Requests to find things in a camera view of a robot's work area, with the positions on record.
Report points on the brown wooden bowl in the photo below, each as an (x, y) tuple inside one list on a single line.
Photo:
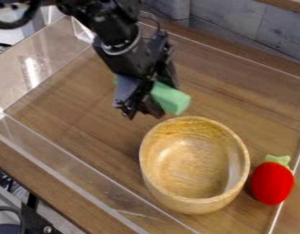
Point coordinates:
[(195, 164)]

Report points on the clear acrylic tray enclosure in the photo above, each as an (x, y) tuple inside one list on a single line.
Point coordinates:
[(69, 147)]

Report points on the black table clamp base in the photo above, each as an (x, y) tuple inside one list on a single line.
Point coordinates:
[(31, 222)]

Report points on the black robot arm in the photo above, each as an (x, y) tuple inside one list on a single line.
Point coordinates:
[(112, 19)]

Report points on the red toy strawberry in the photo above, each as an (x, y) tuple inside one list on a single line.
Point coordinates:
[(272, 180)]

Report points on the green rectangular stick block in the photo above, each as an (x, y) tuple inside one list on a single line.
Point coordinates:
[(171, 99)]

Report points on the clear acrylic corner bracket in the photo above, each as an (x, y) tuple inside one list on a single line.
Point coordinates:
[(81, 32)]

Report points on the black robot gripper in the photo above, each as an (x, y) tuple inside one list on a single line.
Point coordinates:
[(145, 60)]

